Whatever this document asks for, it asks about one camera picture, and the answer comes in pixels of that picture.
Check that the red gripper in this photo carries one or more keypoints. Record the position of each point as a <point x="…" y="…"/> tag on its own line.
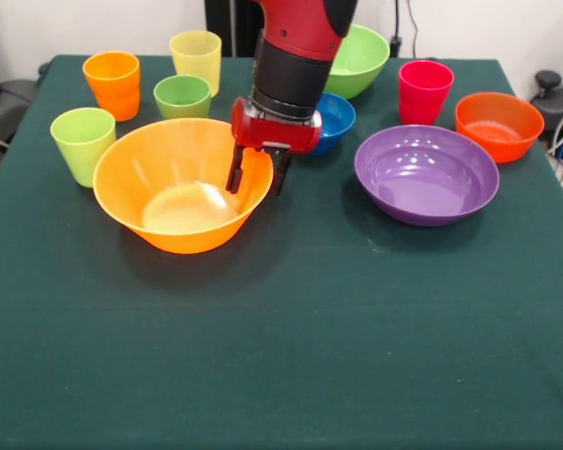
<point x="272" y="133"/>

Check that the large orange bowl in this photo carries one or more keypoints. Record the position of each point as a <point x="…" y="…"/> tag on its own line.
<point x="169" y="159"/>

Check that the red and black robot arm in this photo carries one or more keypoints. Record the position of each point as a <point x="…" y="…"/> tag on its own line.
<point x="295" y="51"/>

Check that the blue bowl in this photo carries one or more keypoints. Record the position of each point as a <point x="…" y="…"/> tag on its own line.
<point x="338" y="117"/>

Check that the yellow cup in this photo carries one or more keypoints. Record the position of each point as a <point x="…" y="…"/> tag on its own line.
<point x="194" y="56"/>

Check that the large light green bowl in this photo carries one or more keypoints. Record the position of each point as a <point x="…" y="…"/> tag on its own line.
<point x="361" y="61"/>

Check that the orange cup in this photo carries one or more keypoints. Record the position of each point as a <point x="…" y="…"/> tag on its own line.
<point x="115" y="94"/>

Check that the purple bowl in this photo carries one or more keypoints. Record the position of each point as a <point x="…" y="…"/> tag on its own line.
<point x="427" y="187"/>

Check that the lime green cup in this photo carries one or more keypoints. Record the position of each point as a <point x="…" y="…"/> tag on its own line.
<point x="82" y="145"/>

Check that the dark green tablecloth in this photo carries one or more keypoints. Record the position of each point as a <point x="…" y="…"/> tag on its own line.
<point x="281" y="351"/>

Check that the red cup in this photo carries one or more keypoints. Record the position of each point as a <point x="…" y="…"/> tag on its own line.
<point x="424" y="98"/>

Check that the small red-orange bowl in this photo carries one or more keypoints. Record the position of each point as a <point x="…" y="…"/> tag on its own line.
<point x="497" y="126"/>

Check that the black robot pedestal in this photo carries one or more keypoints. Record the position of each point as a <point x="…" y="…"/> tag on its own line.
<point x="230" y="23"/>

